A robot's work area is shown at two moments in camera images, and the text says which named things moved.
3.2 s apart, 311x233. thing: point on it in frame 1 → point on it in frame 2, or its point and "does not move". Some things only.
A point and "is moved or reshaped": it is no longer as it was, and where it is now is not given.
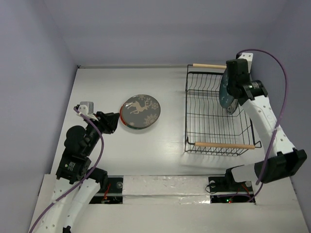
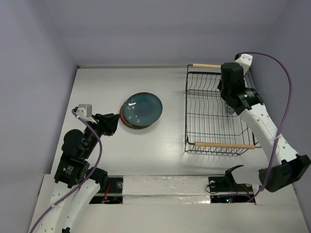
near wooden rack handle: (226, 145) does not move
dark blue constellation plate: (226, 100) is moved or reshaped
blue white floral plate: (232, 107) does not move
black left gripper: (109, 120) does not move
